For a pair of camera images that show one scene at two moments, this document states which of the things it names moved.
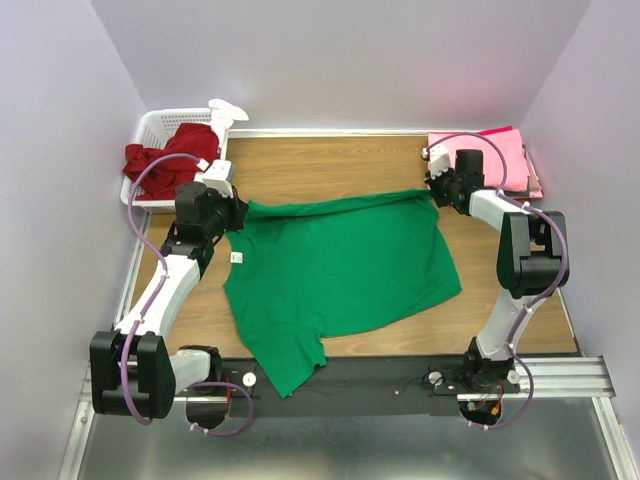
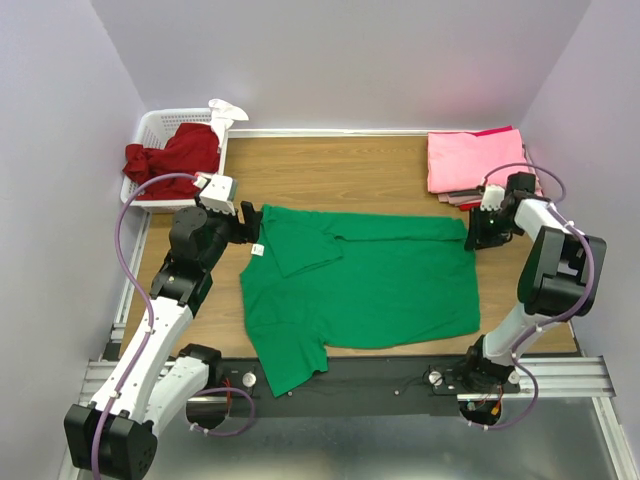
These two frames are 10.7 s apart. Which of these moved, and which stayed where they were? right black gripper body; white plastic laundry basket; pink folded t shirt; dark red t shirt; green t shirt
Moved: right black gripper body; green t shirt
Stayed: pink folded t shirt; dark red t shirt; white plastic laundry basket
